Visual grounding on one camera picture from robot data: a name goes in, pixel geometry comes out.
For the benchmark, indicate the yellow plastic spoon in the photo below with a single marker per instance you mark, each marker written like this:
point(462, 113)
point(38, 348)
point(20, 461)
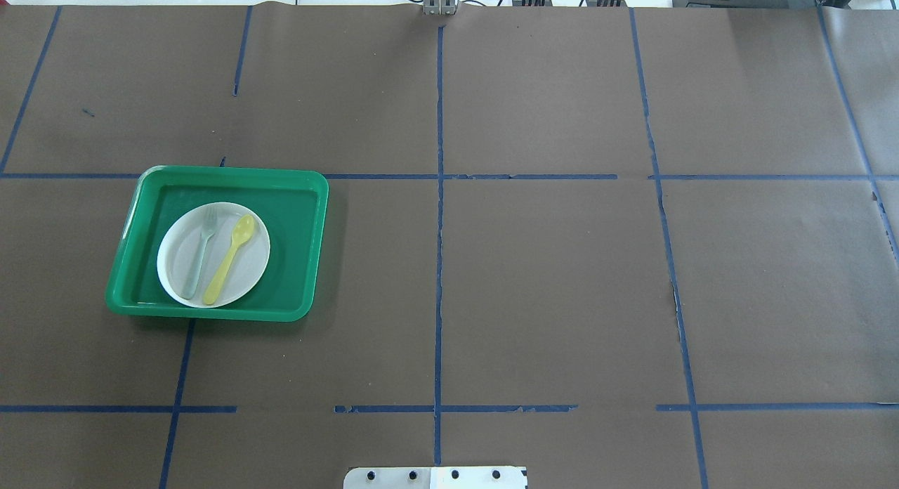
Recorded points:
point(240, 235)

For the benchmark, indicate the green plastic tray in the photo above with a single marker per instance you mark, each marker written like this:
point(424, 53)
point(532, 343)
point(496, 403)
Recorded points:
point(291, 203)

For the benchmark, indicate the white round plate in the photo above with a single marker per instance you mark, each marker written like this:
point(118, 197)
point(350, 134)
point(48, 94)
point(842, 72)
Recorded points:
point(176, 252)

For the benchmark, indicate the silver mounting plate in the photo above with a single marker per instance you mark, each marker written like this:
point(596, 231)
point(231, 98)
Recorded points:
point(437, 477)

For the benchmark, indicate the grey plastic fork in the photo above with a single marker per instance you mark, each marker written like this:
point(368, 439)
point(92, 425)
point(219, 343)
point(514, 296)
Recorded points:
point(207, 231)

